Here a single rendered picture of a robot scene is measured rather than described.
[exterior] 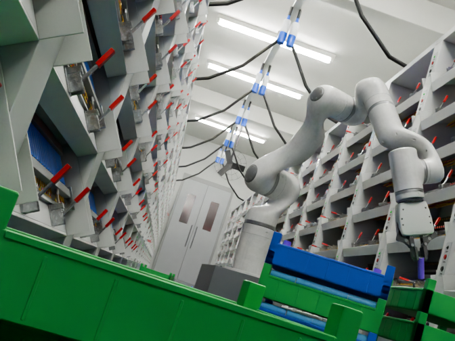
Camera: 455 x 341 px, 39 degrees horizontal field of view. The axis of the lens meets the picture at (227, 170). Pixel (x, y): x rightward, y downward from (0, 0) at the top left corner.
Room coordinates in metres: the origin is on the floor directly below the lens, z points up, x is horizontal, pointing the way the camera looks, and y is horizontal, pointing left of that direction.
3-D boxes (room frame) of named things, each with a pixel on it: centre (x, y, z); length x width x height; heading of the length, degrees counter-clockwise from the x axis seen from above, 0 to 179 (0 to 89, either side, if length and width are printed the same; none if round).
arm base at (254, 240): (2.41, -0.18, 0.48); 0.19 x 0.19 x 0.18
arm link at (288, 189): (2.42, -0.20, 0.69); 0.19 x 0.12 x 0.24; 122
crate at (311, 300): (1.63, -0.33, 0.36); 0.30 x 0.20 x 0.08; 74
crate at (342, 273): (1.63, -0.33, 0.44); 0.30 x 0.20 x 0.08; 74
